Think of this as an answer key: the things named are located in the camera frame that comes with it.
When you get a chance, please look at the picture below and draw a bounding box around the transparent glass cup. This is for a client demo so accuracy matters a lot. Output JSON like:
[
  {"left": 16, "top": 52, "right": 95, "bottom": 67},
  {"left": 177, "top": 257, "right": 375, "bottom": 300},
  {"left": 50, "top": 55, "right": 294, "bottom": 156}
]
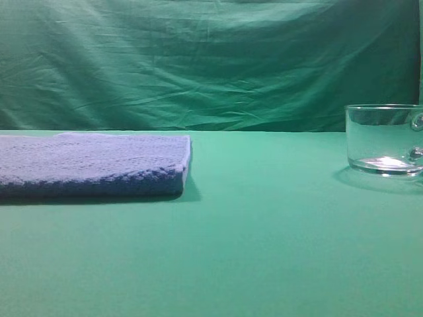
[{"left": 345, "top": 104, "right": 422, "bottom": 176}]

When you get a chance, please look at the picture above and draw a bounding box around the green cloth backdrop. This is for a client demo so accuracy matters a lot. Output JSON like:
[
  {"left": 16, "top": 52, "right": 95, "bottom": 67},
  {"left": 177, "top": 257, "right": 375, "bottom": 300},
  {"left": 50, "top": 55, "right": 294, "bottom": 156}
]
[{"left": 1, "top": 1, "right": 422, "bottom": 132}]

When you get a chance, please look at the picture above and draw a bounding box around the folded blue towel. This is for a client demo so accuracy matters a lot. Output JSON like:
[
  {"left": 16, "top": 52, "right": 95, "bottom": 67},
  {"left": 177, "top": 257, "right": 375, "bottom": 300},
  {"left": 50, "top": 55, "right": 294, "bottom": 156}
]
[{"left": 1, "top": 132, "right": 191, "bottom": 199}]

